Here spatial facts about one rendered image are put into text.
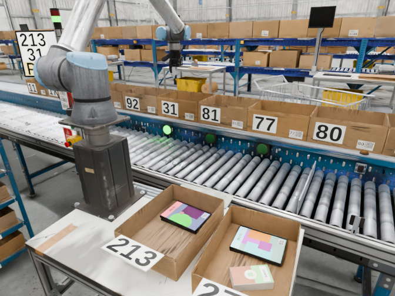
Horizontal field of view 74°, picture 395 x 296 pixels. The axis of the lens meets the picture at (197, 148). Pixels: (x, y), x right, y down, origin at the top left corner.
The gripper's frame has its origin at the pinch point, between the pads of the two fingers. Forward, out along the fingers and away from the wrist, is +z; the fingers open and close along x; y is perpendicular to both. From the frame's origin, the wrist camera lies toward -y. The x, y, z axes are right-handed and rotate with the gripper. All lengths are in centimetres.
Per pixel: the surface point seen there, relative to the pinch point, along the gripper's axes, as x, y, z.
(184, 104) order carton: -8.0, 13.3, 18.8
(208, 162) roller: -43, 48, 45
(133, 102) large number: -1.2, -39.8, 24.1
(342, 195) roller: -52, 124, 43
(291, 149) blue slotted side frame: -22, 95, 35
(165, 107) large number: -5.8, -4.8, 23.2
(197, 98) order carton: 21.4, 11.2, 20.8
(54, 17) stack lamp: -60, -43, -41
